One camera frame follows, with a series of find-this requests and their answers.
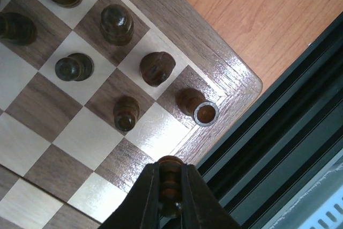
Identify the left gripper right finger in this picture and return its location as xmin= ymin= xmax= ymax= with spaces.
xmin=181 ymin=164 xmax=241 ymax=229

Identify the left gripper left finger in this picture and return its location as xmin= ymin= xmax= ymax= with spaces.
xmin=100 ymin=162 xmax=160 ymax=229

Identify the dark pawn six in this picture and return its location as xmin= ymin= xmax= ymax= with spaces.
xmin=158 ymin=156 xmax=183 ymax=218

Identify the dark pawn five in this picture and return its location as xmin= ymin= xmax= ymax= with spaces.
xmin=113 ymin=95 xmax=140 ymax=132

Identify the dark rook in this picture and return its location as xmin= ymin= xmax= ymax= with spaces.
xmin=176 ymin=88 xmax=219 ymax=127

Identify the dark knight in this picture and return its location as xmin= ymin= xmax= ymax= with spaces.
xmin=139 ymin=51 xmax=176 ymax=87

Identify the dark pawn one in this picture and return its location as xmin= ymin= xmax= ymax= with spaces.
xmin=55 ymin=53 xmax=94 ymax=82

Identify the dark bishop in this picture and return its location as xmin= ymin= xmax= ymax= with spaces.
xmin=100 ymin=4 xmax=134 ymax=46

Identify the dark pawn two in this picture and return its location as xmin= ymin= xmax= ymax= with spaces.
xmin=1 ymin=12 xmax=37 ymax=46

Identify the wooden chess board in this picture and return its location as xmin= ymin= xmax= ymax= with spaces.
xmin=1 ymin=0 xmax=263 ymax=228

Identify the black aluminium frame base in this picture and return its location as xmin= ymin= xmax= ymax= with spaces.
xmin=197 ymin=16 xmax=342 ymax=228

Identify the light blue cable duct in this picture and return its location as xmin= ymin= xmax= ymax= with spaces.
xmin=299 ymin=192 xmax=342 ymax=229

